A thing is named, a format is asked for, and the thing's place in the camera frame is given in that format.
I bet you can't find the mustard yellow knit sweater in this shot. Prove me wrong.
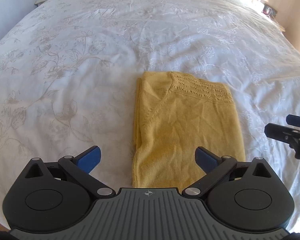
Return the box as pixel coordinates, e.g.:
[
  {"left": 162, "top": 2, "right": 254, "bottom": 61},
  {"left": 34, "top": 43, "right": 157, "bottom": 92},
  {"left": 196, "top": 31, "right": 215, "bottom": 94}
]
[{"left": 132, "top": 72, "right": 245, "bottom": 190}]

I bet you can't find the white floral bedspread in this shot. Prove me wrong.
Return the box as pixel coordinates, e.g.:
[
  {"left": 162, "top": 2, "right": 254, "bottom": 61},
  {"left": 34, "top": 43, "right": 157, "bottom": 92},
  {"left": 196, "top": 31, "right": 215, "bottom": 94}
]
[{"left": 0, "top": 0, "right": 300, "bottom": 232}]

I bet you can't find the right wooden nightstand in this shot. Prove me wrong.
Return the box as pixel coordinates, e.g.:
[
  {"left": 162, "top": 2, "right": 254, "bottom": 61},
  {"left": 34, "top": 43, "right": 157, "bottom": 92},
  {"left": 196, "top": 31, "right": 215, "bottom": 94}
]
[{"left": 271, "top": 15, "right": 286, "bottom": 33}]

